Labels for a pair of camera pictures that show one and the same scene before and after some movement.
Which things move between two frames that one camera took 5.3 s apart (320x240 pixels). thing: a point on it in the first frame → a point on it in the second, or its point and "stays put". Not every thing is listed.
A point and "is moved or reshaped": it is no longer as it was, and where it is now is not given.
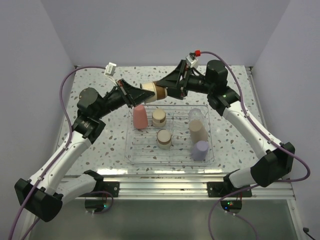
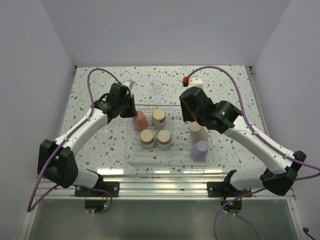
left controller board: [95, 205] stays put
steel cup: [159, 118] stays put
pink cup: [140, 117] is moved or reshaped
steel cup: [164, 139] stays put
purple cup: [199, 151] stays put
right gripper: [176, 88] → [187, 116]
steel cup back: [160, 91] → [147, 138]
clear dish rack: [169, 134] stays put
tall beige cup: [197, 132] stays put
